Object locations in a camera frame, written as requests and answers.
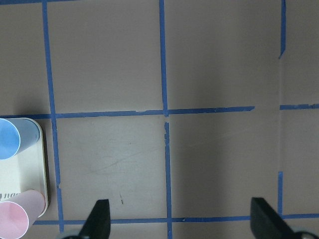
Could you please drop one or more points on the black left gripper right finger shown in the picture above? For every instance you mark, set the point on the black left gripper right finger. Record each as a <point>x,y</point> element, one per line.
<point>265,223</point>

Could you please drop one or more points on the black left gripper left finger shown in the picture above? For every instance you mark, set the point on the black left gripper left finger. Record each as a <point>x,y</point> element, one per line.
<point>97,225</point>

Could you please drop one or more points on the pink plastic cup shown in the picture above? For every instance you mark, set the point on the pink plastic cup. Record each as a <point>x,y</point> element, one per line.
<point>18,213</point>

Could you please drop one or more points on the blue cup near tray corner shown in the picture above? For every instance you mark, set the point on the blue cup near tray corner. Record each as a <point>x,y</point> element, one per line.
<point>17,135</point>

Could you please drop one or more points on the cream serving tray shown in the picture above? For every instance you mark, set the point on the cream serving tray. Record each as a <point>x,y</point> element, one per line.
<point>25,171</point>

